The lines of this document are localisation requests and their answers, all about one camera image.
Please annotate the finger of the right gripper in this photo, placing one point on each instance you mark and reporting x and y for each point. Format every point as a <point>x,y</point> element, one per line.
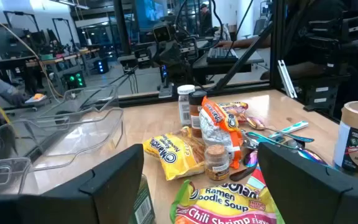
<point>190,49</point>
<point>134,60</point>

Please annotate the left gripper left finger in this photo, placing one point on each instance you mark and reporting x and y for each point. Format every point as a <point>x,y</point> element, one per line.
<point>73,205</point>

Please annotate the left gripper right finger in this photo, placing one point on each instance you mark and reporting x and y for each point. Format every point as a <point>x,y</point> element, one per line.
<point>315,199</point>

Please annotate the rainbow iridescent metal spoon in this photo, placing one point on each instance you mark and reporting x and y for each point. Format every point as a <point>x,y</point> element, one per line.
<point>312,156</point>

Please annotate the white-lid clear spice bottle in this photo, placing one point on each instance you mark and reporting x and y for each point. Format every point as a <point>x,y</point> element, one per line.
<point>185,105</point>

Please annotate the black-lid orange spice bottle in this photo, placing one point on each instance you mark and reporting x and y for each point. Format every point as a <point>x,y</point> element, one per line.
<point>196,109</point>

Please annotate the tan-lid furikake seasoning jar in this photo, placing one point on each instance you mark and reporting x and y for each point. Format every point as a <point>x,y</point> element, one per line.
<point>357,140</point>

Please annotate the teal white patterned utensil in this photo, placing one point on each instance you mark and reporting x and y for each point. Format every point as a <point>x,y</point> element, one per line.
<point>291,128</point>

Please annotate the black metal spoon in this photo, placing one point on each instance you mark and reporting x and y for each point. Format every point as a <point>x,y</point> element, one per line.
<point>241,175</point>

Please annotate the orange chicken ramen pack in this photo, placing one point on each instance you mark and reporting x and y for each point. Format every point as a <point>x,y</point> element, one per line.
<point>219,127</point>

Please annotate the silver metal spoon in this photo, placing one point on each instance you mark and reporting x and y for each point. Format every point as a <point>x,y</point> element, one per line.
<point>251,143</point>

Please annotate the green-edged chili shrimp ramen pack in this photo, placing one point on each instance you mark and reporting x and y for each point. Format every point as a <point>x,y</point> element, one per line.
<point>225,205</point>

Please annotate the gold iridescent metal spoon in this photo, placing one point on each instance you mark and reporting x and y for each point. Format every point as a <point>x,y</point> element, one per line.
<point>256,123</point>

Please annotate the yellow ramen noodle pack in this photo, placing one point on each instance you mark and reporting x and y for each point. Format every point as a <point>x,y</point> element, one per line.
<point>172,155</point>

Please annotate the small cork-stoppered glass jar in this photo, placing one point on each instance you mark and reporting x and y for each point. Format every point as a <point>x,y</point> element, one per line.
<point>217,163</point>

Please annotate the person's forearm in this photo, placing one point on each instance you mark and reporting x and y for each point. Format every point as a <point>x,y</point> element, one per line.
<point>247,42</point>

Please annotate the person's hand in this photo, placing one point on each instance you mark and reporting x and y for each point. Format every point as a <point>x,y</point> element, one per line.
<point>222,44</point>
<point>8,91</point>

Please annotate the blue-lit computer tower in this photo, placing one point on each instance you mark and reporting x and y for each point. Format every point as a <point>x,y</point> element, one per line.
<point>101,66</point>

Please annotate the black backlit keyboard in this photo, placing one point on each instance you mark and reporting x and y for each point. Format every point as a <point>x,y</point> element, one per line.
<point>222,55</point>

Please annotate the blue lit display screen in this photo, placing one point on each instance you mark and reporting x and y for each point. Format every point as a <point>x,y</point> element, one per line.
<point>151,12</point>

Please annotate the grey keyboard tray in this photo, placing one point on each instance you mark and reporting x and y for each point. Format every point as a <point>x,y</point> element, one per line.
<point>247,60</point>

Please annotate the black computer case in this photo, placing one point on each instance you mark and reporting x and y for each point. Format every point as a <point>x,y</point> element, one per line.
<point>74,80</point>

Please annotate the long clear plastic bin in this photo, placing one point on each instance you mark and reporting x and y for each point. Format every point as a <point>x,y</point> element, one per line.
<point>82,137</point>

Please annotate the wooden workbench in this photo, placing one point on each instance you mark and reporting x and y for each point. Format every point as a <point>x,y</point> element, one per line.
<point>57,58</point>

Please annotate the black box white labels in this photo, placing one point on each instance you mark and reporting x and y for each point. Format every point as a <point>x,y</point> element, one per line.
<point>320,98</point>

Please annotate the silver aluminium strip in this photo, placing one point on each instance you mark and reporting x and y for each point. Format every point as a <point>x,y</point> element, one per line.
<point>287,79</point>

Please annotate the orange and white object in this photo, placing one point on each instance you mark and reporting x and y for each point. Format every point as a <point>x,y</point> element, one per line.
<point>36,98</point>

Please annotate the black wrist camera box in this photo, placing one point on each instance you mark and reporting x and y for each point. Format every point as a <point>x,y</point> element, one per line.
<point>164,33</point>

